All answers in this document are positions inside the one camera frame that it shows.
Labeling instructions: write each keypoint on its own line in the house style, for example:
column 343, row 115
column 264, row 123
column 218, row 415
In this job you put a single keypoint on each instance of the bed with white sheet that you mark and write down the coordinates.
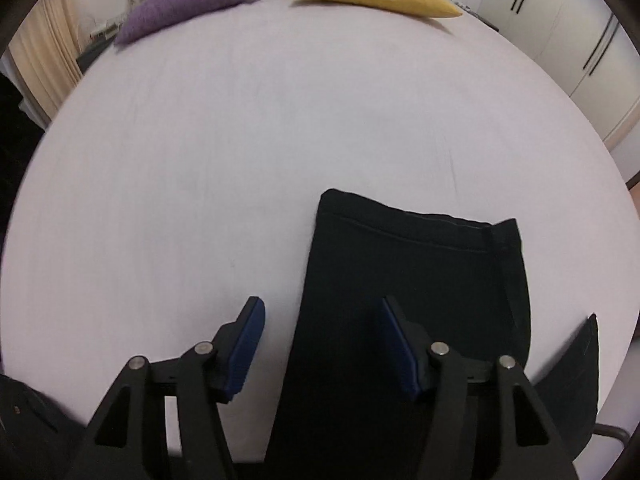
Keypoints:
column 250, row 160

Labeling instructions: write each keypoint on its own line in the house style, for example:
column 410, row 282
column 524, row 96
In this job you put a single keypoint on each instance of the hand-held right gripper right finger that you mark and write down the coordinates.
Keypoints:
column 402, row 355

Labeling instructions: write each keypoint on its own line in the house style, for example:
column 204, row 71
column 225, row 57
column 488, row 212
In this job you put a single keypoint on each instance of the dark nightstand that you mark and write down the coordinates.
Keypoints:
column 92, row 52

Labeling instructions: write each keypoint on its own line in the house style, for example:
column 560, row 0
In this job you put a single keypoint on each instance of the black pants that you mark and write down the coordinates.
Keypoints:
column 360, row 270

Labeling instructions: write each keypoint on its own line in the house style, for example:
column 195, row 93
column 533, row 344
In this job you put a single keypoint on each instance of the purple pillow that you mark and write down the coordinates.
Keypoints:
column 185, row 5

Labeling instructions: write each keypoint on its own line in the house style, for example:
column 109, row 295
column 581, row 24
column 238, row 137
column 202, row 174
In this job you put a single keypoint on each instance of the dark cloth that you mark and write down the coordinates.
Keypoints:
column 30, row 435

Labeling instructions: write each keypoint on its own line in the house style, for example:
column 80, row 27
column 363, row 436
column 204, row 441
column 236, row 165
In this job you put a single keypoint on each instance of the dark metal chair frame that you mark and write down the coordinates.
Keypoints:
column 612, row 432

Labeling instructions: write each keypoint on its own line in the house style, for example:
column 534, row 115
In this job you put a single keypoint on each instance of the beige curtain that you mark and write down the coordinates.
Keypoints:
column 42, row 55

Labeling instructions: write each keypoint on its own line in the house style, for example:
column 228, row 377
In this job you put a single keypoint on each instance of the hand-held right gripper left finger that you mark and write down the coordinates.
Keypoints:
column 245, row 355

